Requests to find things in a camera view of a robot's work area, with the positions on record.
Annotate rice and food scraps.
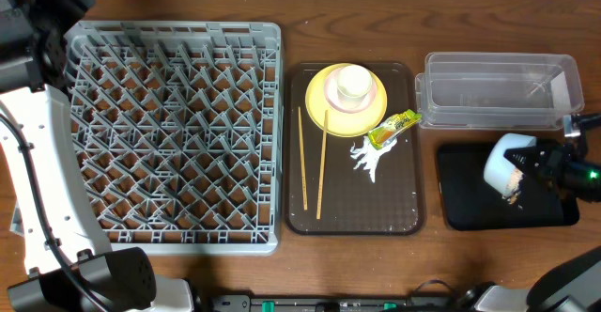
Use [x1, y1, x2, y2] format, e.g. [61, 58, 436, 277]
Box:
[503, 168, 523, 205]

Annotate light blue bowl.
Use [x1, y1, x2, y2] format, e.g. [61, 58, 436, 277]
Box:
[484, 133, 537, 196]

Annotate green yellow snack wrapper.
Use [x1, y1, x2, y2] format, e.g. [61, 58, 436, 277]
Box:
[368, 110, 422, 149]

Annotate white tissue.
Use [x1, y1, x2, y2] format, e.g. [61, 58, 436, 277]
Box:
[349, 135, 397, 183]

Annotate pink bowl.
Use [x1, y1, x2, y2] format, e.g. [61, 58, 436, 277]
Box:
[324, 67, 378, 114]

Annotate cream white cup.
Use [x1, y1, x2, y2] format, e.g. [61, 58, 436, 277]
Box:
[336, 65, 372, 109]

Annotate wooden chopstick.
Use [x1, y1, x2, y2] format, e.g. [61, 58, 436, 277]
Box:
[298, 107, 308, 211]
[316, 110, 329, 220]

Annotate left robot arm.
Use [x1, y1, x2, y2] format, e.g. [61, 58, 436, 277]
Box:
[1, 0, 194, 312]

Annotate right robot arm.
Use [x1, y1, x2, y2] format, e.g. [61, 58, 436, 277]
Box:
[455, 113, 600, 312]

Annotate black waste tray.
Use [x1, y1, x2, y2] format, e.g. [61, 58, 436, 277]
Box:
[437, 143, 580, 231]

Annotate grey dishwasher rack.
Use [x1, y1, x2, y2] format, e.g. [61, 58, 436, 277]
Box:
[64, 21, 284, 256]

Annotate clear plastic bin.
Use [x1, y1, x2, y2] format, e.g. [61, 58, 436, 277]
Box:
[415, 52, 585, 131]

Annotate yellow plate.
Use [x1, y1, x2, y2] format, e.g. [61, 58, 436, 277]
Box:
[305, 63, 388, 137]

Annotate dark brown serving tray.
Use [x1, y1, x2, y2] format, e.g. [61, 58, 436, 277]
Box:
[282, 63, 424, 236]

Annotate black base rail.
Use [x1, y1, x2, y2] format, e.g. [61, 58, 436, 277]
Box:
[206, 294, 469, 312]

